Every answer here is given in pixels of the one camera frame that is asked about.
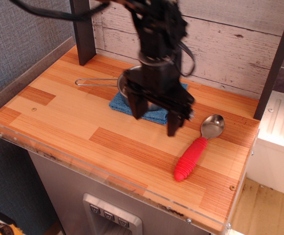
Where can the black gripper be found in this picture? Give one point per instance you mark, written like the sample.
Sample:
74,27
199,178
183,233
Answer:
159,83

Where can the red handled metal spoon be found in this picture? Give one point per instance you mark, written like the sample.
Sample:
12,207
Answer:
212,127

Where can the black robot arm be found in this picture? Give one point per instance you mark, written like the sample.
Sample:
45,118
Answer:
160,28

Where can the blue folded cloth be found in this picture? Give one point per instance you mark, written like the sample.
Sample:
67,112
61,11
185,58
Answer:
120,103

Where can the clear acrylic front guard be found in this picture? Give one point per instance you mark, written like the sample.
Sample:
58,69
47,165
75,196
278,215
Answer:
138,159

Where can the silver dispenser button panel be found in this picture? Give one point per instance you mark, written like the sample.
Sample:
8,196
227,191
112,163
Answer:
107,219

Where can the grey toy cabinet front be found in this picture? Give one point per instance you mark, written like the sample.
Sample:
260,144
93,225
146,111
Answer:
65,188

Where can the white toy sink unit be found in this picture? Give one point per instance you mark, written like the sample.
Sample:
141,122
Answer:
266,163

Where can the yellow object bottom left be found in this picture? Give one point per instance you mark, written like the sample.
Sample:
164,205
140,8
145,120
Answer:
11,230

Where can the dark right frame post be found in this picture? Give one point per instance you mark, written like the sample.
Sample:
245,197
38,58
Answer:
271,80

